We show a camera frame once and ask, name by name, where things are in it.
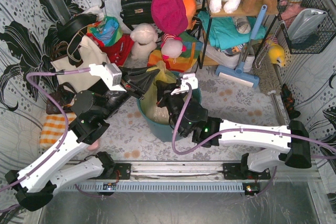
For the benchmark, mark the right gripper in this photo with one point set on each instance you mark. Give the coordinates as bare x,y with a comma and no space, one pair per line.
168,94

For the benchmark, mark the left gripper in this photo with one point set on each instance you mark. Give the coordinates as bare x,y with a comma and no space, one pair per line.
125,83

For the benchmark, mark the yellow trash bag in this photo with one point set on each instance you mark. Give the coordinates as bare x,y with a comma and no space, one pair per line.
151,105

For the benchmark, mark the teal trash bin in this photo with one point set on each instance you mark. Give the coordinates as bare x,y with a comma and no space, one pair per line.
163,131

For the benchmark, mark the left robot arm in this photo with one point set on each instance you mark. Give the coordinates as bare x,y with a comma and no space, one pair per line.
36,184

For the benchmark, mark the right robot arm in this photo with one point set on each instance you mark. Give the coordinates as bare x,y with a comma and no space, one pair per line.
279,144

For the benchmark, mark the cream canvas tote bag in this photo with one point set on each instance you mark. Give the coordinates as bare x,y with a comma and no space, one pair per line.
90,53

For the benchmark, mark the colourful printed bag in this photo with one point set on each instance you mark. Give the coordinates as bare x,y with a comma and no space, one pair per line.
105,33

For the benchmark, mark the magenta cloth bag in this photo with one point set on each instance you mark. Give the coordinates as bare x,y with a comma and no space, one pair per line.
169,16

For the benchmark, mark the brown patterned bag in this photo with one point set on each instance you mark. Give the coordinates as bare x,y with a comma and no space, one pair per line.
64,96

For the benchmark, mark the cream plush bear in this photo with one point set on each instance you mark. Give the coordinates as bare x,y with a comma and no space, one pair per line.
145,38

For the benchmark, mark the white pink plush doll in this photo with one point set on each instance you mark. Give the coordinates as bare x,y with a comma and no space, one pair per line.
172,46

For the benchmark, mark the rainbow striped cloth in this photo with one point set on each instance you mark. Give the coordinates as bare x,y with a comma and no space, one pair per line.
185,61

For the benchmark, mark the black leather handbag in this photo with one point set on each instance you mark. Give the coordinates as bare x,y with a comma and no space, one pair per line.
135,12

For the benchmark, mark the teal folded cloth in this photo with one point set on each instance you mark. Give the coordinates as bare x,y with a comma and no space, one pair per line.
223,33

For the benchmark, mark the pink glasses case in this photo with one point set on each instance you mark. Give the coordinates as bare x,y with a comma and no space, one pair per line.
94,146

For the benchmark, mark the black round hat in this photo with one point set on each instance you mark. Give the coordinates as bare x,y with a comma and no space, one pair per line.
69,29

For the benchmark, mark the orange plush toy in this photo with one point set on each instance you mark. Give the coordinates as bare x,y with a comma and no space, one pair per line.
190,7

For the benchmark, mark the beige dust mop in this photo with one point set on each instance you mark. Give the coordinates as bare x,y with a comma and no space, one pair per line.
269,83

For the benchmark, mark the wooden metal shelf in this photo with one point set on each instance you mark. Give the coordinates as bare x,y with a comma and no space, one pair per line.
239,12

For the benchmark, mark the orange checkered cloth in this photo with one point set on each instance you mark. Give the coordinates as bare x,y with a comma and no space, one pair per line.
52,131

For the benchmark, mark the yellow duck plush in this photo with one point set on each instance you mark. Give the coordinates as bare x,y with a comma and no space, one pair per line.
275,52

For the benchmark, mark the black orange toy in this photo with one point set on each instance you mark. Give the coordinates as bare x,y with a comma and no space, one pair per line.
289,102

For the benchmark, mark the silver foil pouch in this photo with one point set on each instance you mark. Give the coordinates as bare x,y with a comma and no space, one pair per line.
305,23

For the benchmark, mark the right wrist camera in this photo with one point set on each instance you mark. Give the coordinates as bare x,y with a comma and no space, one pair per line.
184,82

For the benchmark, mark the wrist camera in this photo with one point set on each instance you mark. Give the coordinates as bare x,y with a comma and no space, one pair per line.
184,82
109,73

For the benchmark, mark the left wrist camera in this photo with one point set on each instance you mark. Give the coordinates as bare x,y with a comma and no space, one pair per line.
109,73

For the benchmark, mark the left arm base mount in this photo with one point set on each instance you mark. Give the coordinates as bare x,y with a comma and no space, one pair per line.
122,171

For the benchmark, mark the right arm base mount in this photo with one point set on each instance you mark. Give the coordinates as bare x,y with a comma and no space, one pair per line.
238,171

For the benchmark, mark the black wire basket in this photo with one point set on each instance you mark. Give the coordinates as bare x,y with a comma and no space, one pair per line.
310,44

